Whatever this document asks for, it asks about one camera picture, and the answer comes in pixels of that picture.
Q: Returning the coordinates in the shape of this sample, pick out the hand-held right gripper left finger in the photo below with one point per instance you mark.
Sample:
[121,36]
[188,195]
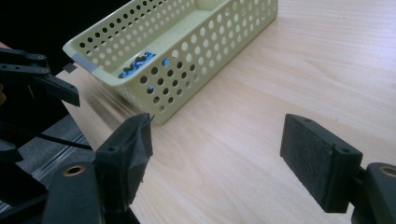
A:
[124,161]

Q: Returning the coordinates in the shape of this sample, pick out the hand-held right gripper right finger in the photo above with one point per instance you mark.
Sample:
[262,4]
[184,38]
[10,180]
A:
[317,161]

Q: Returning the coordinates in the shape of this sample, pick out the blue patterned fingerless glove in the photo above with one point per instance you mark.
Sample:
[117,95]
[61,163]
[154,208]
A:
[138,63]

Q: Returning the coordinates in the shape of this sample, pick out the pale yellow perforated plastic basket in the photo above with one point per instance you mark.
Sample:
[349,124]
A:
[186,53]

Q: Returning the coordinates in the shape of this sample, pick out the black tape square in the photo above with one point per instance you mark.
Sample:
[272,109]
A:
[70,67]

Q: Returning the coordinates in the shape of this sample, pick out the aluminium floor rail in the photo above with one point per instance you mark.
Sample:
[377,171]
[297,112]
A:
[59,158]

